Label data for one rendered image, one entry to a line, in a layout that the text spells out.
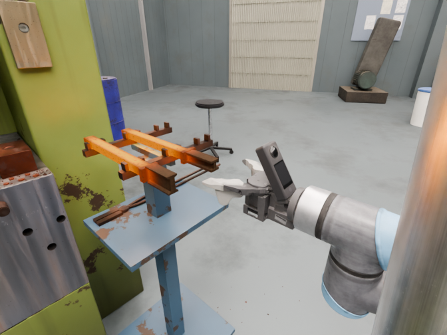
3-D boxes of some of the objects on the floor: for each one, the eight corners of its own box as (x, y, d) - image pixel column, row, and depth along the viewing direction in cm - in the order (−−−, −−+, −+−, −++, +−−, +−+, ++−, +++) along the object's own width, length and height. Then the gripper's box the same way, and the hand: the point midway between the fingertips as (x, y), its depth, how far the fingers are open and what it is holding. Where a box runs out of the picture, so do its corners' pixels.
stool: (237, 148, 337) (238, 98, 308) (226, 164, 292) (227, 107, 263) (198, 143, 351) (196, 96, 322) (183, 159, 306) (179, 104, 277)
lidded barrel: (403, 119, 462) (414, 86, 436) (436, 122, 447) (449, 88, 421) (411, 127, 421) (424, 90, 395) (447, 130, 406) (463, 92, 380)
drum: (135, 135, 384) (125, 75, 346) (111, 149, 334) (96, 80, 296) (102, 132, 397) (90, 74, 359) (75, 145, 347) (56, 79, 309)
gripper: (273, 253, 45) (195, 211, 56) (316, 205, 59) (246, 179, 70) (278, 214, 41) (193, 177, 53) (322, 172, 55) (247, 149, 66)
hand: (223, 167), depth 60 cm, fingers open, 14 cm apart
